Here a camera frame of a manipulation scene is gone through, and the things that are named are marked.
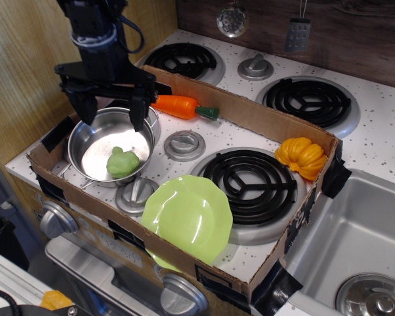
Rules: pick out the front right black burner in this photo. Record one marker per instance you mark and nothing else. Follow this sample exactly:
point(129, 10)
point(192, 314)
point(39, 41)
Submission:
point(263, 194)

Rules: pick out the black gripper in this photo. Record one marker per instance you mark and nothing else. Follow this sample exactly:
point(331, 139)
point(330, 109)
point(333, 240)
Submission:
point(105, 69)

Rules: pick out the stainless steel pan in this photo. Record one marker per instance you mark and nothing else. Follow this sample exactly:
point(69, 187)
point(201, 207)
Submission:
point(90, 147)

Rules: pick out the hanging round metal strainer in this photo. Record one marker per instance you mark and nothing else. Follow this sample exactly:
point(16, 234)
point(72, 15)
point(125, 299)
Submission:
point(233, 20)

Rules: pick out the stainless steel sink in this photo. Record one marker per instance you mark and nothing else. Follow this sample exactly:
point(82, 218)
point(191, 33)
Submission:
point(350, 234)

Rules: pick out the right oven front knob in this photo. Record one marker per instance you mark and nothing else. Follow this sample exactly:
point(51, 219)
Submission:
point(180, 297)

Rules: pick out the back right black burner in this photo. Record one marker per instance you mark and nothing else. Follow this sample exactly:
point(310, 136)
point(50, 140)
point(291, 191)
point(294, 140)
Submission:
point(317, 100)

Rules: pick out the back silver stove knob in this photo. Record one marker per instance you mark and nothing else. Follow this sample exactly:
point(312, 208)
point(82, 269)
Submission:
point(256, 68)

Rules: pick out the green toy broccoli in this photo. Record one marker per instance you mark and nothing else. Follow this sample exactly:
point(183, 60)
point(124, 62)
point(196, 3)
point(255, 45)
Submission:
point(122, 163)

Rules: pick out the sink drain strainer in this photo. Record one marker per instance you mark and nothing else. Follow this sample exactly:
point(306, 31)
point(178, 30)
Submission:
point(366, 294)

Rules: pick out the front silver stove knob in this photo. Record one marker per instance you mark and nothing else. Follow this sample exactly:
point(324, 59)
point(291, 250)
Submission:
point(131, 198)

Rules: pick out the silver oven door handle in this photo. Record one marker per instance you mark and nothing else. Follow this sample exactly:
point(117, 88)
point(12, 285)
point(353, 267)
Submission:
point(94, 273)

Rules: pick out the yellow cloth piece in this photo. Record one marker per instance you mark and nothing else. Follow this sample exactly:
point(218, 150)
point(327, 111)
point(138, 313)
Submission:
point(54, 300)

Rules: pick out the centre silver stove knob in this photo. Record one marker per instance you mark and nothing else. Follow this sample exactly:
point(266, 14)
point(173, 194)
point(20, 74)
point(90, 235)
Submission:
point(184, 146)

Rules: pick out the black burner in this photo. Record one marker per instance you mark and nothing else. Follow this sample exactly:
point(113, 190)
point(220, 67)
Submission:
point(188, 59)
point(317, 100)
point(263, 194)

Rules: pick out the light green plastic plate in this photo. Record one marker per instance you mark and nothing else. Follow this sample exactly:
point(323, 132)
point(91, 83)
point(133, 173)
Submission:
point(191, 213)

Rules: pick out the orange toy carrot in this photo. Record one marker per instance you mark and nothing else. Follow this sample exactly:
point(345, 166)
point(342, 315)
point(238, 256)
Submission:
point(184, 107)

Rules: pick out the left oven front knob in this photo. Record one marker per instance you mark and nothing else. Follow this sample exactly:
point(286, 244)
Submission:
point(56, 221)

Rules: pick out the silver stove knob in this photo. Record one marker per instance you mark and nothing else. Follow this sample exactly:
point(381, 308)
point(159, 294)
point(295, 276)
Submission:
point(131, 198)
point(184, 146)
point(256, 68)

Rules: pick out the orange toy pumpkin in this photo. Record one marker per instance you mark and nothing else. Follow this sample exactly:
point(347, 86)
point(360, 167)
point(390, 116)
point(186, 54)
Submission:
point(301, 155)

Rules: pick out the cardboard fence box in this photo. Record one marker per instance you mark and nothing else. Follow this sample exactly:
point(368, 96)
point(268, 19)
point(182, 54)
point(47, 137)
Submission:
point(240, 274)

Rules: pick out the oven knob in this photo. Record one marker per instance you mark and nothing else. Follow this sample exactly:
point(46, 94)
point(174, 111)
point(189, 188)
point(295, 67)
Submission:
point(56, 221)
point(180, 297)

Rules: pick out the back left black burner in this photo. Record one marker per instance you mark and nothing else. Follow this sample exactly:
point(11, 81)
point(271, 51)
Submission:
point(188, 59)

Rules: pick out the hanging grey slotted spatula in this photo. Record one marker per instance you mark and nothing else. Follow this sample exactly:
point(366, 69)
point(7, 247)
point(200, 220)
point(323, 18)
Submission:
point(297, 38)

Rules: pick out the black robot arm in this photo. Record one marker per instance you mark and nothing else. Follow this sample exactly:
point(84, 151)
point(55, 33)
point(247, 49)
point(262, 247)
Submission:
point(97, 18)

